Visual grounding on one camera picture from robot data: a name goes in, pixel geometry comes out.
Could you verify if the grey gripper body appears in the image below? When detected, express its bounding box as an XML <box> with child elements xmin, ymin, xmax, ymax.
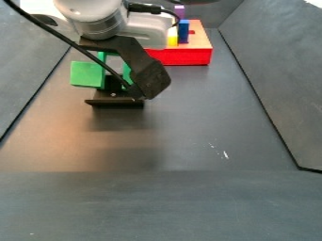
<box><xmin>117</xmin><ymin>12</ymin><xmax>172</xmax><ymax>49</ymax></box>

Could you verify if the green stepped block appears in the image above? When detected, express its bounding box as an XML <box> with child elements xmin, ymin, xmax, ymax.
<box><xmin>69</xmin><ymin>52</ymin><xmax>133</xmax><ymax>89</ymax></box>

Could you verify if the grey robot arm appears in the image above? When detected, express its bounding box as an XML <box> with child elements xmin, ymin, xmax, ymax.
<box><xmin>18</xmin><ymin>0</ymin><xmax>172</xmax><ymax>49</ymax></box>

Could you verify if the red base board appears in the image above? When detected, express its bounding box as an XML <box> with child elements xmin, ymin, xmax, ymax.
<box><xmin>145</xmin><ymin>20</ymin><xmax>212</xmax><ymax>66</ymax></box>

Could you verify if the black angle fixture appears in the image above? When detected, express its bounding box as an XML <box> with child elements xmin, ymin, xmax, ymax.
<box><xmin>84</xmin><ymin>75</ymin><xmax>144</xmax><ymax>108</ymax></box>

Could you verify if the yellow arch block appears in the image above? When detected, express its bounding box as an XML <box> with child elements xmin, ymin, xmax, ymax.
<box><xmin>167</xmin><ymin>26</ymin><xmax>179</xmax><ymax>47</ymax></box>

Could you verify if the blue block right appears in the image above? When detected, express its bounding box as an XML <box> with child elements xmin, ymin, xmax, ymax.
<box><xmin>177</xmin><ymin>20</ymin><xmax>188</xmax><ymax>43</ymax></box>

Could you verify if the purple block right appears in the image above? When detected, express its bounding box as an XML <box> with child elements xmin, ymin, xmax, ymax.
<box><xmin>173</xmin><ymin>5</ymin><xmax>184</xmax><ymax>19</ymax></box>

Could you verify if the black cable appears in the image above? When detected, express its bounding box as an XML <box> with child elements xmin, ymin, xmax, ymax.
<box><xmin>2</xmin><ymin>0</ymin><xmax>132</xmax><ymax>89</ymax></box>

